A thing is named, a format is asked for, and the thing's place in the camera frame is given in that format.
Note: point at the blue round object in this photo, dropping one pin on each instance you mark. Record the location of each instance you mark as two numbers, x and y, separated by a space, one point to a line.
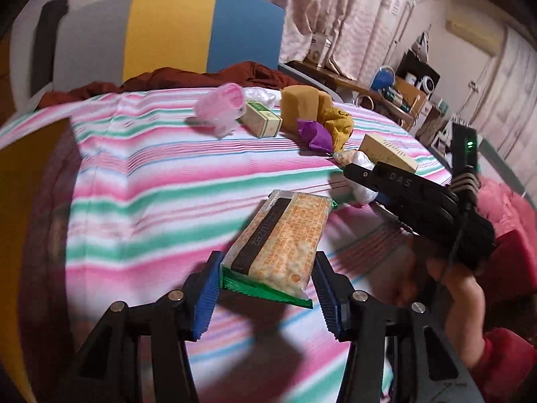
382 79

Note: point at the yellow wooden board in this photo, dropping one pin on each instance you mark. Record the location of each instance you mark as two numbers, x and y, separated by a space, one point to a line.
21 239

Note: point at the large yellow sponge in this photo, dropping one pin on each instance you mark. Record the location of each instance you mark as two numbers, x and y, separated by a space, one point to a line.
298 107

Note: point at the rust brown cloth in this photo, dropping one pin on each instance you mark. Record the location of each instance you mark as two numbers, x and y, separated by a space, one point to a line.
168 77

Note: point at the striped blanket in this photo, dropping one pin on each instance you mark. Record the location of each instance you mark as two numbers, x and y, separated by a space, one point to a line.
159 184

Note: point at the small speckled snack packet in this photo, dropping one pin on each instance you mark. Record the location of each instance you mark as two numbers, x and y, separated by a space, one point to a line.
346 157

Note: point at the green and white small box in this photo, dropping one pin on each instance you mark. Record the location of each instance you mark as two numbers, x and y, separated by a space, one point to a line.
260 119

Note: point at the beige cardboard box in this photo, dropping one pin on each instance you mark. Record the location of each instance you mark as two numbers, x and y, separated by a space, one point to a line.
388 151

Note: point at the black box with white print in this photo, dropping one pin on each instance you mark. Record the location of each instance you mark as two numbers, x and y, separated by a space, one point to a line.
419 71

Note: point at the brown cardboard box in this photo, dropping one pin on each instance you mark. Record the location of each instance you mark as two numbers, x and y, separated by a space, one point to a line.
409 94

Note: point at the wooden shelf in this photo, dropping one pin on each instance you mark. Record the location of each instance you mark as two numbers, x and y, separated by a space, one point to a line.
323 76

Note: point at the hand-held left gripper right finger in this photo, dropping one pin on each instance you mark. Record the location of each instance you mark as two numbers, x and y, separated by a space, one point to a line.
328 298

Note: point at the purple paper wrapper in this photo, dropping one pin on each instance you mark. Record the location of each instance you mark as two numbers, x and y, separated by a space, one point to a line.
314 134

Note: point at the person's right hand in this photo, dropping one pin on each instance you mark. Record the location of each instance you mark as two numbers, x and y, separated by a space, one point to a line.
434 270

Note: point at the grey yellow blue headboard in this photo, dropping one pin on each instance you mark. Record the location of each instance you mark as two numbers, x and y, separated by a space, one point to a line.
168 29

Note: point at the cracker packet with green edge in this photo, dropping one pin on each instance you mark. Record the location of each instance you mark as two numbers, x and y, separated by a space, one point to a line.
277 239

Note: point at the pink fluffy blanket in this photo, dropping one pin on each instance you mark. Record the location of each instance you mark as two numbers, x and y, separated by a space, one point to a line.
507 205

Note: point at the white plastic bag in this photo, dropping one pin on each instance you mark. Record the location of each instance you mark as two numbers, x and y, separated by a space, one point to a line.
366 184

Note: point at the pink plastic container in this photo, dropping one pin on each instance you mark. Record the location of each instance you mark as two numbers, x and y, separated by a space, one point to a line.
218 107

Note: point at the wall air conditioner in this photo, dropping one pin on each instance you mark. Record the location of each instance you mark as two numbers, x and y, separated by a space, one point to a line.
474 33

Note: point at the clear crumpled plastic wrap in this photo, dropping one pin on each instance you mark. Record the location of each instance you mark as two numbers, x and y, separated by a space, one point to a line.
262 95

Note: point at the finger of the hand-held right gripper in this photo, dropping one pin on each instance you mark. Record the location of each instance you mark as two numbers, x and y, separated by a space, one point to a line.
377 176
386 201

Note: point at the pale patterned curtain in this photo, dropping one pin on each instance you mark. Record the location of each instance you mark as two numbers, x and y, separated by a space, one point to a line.
344 12

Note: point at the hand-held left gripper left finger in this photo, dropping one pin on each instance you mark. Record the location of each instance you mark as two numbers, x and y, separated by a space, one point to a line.
206 298

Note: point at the grey bed frame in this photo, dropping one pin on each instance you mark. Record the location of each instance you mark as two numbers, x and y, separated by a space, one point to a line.
306 79

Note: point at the mustard yellow soft toy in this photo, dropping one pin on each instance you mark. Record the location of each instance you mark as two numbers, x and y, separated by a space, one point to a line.
339 126

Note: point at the white box on shelf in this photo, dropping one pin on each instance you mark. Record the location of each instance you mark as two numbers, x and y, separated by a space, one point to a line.
319 49

